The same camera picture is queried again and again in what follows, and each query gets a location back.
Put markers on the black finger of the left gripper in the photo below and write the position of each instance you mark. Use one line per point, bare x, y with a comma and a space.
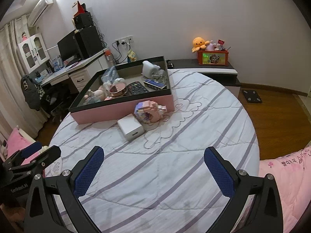
41, 156

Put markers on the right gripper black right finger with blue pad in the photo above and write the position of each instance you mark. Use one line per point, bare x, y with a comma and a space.
254, 202

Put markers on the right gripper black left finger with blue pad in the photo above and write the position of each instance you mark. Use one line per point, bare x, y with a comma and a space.
42, 213

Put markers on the clear round container green base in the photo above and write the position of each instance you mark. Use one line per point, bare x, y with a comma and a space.
90, 98

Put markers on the black rose gold compact mirror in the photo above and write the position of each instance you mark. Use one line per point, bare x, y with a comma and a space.
118, 93

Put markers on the large pink brick figure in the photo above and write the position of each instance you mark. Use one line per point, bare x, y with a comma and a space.
149, 111

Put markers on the blue rectangular box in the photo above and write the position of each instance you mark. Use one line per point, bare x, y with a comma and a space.
154, 85

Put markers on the small pink white brick figure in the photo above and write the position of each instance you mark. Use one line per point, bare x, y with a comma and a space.
108, 98

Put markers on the clear glass bottle with cork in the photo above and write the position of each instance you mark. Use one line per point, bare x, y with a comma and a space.
160, 76

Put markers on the pink pillow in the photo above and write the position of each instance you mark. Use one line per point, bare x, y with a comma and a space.
18, 140

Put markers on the beige curtain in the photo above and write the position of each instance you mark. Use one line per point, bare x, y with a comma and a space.
14, 109

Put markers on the pink printed blanket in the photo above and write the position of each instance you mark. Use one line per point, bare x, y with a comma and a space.
292, 175

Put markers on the office chair with black jacket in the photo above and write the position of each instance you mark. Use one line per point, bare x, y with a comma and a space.
48, 100

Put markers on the pink pig plush toy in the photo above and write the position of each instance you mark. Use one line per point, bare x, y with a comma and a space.
103, 91

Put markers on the white desk with drawers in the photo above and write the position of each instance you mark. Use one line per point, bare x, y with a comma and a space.
79, 73

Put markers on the white glass door cabinet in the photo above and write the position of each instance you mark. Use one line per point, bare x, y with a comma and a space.
33, 53

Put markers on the white power adapter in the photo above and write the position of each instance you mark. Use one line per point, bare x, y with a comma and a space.
130, 127

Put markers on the pink box with black rim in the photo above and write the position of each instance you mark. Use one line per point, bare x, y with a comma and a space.
120, 106

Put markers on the white striped bed quilt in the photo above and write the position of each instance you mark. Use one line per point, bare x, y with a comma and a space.
159, 181

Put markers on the black computer monitor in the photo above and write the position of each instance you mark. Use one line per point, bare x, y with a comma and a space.
68, 49

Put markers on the clear blue tissue packet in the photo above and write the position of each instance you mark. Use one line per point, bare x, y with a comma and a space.
110, 75

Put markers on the pink doll on cabinet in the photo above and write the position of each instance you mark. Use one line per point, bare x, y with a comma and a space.
24, 36

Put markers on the black bathroom scale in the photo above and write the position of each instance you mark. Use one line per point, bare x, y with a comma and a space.
252, 96

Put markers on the black remote control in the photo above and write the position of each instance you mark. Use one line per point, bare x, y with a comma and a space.
136, 88

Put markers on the bottle with orange cap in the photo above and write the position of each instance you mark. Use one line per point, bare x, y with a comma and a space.
109, 57

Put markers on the white air conditioner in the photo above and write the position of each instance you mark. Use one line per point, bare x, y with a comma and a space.
38, 10

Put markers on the yellow blue snack bag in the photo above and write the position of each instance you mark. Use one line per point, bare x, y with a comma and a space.
131, 56

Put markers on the black white low cabinet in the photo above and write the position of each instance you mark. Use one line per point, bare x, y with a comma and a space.
225, 75

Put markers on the small black speaker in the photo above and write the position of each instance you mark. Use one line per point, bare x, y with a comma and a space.
83, 20

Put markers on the red triangular object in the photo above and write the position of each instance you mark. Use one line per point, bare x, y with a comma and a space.
78, 8

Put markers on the red cartoon storage box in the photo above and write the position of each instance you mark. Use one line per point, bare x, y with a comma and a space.
206, 57

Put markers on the orange octopus plush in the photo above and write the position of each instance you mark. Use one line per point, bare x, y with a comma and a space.
199, 44

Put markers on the white toy camera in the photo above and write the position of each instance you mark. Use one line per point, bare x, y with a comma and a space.
149, 69

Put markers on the white wall power strip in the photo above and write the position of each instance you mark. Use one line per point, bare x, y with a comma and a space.
127, 39

